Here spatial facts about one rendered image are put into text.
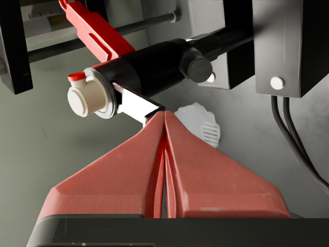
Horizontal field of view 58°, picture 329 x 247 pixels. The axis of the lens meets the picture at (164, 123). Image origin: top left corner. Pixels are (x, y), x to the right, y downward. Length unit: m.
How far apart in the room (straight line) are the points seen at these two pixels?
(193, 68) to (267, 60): 0.10
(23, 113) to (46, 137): 0.05
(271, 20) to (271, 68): 0.04
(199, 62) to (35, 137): 0.33
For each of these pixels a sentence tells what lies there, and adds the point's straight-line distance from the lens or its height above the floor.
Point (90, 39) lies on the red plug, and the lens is 0.19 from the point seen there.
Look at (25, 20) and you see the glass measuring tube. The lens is 0.43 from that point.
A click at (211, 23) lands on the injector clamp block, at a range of 0.27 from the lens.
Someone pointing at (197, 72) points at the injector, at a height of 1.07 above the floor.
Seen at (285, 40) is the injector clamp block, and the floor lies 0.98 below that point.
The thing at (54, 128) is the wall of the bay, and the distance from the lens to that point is 0.47.
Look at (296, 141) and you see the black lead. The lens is 0.25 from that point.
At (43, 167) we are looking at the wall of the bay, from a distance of 0.48.
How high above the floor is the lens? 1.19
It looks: 37 degrees down
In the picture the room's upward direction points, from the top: 121 degrees counter-clockwise
